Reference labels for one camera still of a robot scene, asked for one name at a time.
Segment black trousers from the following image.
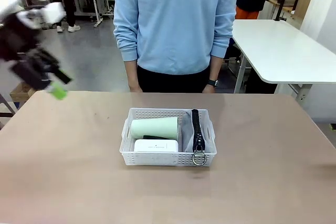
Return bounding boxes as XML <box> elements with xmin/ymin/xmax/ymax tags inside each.
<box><xmin>136</xmin><ymin>65</ymin><xmax>211</xmax><ymax>93</ymax></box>

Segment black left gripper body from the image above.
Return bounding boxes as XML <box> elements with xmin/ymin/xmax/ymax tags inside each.
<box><xmin>0</xmin><ymin>14</ymin><xmax>57</xmax><ymax>90</ymax></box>

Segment grey pouch black zipper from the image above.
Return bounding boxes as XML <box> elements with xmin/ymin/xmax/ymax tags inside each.
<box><xmin>181</xmin><ymin>109</ymin><xmax>211</xmax><ymax>154</ymax></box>

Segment white perforated plastic basket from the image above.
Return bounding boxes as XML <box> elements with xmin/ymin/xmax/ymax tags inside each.
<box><xmin>119</xmin><ymin>107</ymin><xmax>218</xmax><ymax>168</ymax></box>

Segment white rectangular box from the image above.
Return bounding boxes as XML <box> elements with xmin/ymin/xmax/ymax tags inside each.
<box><xmin>133</xmin><ymin>139</ymin><xmax>181</xmax><ymax>153</ymax></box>

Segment pale green plastic cup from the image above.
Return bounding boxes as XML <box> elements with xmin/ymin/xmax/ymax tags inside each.
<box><xmin>130</xmin><ymin>116</ymin><xmax>180</xmax><ymax>140</ymax></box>

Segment person right forearm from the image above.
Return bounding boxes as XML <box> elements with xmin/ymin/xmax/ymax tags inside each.
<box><xmin>115</xmin><ymin>24</ymin><xmax>139</xmax><ymax>82</ymax></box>

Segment black chair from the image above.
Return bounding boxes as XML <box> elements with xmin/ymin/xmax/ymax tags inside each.
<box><xmin>223</xmin><ymin>37</ymin><xmax>247</xmax><ymax>78</ymax></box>

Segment person left forearm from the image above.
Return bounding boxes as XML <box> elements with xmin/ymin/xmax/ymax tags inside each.
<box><xmin>208</xmin><ymin>24</ymin><xmax>238</xmax><ymax>87</ymax></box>

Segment light blue sweater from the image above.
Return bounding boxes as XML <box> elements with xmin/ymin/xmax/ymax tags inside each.
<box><xmin>112</xmin><ymin>0</ymin><xmax>238</xmax><ymax>76</ymax></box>

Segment large white table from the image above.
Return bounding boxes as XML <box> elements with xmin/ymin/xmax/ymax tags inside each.
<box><xmin>232</xmin><ymin>19</ymin><xmax>336</xmax><ymax>94</ymax></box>

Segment black metal frame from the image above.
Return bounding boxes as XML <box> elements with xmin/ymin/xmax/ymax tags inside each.
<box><xmin>0</xmin><ymin>92</ymin><xmax>17</xmax><ymax>118</ymax></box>

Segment open cardboard box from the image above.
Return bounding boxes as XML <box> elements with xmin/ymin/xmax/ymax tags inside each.
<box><xmin>9</xmin><ymin>82</ymin><xmax>36</xmax><ymax>103</ymax></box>

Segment person right hand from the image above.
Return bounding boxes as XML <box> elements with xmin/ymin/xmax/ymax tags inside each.
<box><xmin>128</xmin><ymin>78</ymin><xmax>144</xmax><ymax>93</ymax></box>

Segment metal zipper pull ring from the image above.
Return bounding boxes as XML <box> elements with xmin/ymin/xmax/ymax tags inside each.
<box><xmin>191</xmin><ymin>152</ymin><xmax>207</xmax><ymax>167</ymax></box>

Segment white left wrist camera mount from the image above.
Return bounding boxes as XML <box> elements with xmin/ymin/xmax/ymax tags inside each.
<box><xmin>26</xmin><ymin>2</ymin><xmax>66</xmax><ymax>29</ymax></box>

